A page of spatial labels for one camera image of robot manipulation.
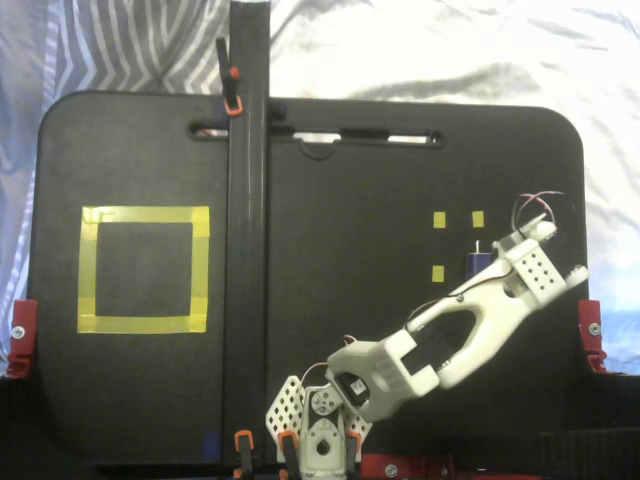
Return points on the blue white charger block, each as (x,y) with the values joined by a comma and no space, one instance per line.
(477,265)

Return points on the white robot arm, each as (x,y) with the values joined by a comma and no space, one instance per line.
(480,300)

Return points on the black flat bar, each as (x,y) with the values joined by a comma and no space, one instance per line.
(247,250)

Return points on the small yellow tape marker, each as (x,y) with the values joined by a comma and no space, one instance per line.
(439,220)
(438,273)
(478,219)

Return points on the yellow tape square outline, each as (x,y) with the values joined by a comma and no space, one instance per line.
(145,215)

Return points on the orange black spring clamp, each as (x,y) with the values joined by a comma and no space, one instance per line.
(288,442)
(352,442)
(232,74)
(244,442)

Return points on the white grey bed sheet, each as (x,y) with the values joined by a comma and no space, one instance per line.
(450,50)

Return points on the black backdrop board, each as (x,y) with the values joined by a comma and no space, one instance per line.
(600,435)

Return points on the red triangular post bracket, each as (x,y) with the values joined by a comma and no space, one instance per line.
(375,465)

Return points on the red metal corner bracket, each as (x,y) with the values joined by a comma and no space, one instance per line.
(590,315)
(25,315)

